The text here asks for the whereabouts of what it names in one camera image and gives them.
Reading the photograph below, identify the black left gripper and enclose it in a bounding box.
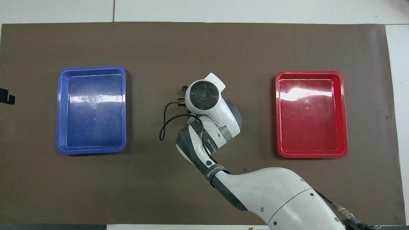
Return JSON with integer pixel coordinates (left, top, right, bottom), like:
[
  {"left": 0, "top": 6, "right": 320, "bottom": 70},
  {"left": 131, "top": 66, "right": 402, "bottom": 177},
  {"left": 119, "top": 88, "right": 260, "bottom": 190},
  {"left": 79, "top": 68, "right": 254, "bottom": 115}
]
[{"left": 0, "top": 89, "right": 16, "bottom": 104}]

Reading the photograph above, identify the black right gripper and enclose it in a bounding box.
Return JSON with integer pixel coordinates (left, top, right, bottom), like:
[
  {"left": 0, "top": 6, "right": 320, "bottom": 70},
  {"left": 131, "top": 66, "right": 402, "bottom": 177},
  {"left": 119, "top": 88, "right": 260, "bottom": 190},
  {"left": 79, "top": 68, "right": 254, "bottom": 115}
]
[{"left": 177, "top": 84, "right": 192, "bottom": 114}]

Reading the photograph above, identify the metal cable connector plug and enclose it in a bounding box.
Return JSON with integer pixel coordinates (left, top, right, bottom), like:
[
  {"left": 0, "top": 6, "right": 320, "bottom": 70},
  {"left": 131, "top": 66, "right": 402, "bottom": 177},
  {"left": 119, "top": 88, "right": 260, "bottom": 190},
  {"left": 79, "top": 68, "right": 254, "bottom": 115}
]
[{"left": 315, "top": 190, "right": 381, "bottom": 230}]

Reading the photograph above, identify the brown table mat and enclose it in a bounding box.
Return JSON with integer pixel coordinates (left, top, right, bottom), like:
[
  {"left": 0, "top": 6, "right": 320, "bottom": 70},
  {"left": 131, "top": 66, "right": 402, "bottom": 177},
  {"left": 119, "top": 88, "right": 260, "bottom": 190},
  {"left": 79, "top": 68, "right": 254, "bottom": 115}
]
[{"left": 0, "top": 22, "right": 407, "bottom": 226}]

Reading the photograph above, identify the red plastic tray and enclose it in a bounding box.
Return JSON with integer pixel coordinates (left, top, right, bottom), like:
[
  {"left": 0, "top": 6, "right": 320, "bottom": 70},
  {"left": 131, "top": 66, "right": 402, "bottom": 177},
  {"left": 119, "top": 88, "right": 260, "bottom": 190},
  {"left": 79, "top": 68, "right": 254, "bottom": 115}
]
[{"left": 275, "top": 71, "right": 349, "bottom": 159}]

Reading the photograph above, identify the blue plastic tray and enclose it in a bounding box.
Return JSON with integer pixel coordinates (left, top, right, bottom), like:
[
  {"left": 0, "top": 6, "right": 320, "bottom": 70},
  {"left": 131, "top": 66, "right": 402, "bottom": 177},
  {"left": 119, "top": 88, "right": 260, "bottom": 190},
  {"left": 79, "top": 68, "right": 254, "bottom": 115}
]
[{"left": 56, "top": 65, "right": 127, "bottom": 156}]

